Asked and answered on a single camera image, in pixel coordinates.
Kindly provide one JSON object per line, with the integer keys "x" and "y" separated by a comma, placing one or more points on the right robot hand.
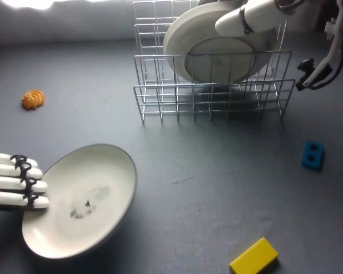
{"x": 257, "y": 17}

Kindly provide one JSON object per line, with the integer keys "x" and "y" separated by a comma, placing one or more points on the yellow rectangular block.
{"x": 254, "y": 257}

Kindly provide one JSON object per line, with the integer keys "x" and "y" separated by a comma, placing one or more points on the orange swirl cookie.
{"x": 33, "y": 100}

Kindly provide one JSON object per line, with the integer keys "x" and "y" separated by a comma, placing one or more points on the blue block two holes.
{"x": 312, "y": 155}

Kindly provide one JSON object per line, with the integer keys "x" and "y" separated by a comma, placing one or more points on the plain white plate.
{"x": 188, "y": 28}

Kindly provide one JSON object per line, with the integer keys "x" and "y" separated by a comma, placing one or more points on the white plate dark rim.
{"x": 83, "y": 177}

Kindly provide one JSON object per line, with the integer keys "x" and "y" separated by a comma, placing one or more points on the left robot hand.
{"x": 5, "y": 168}

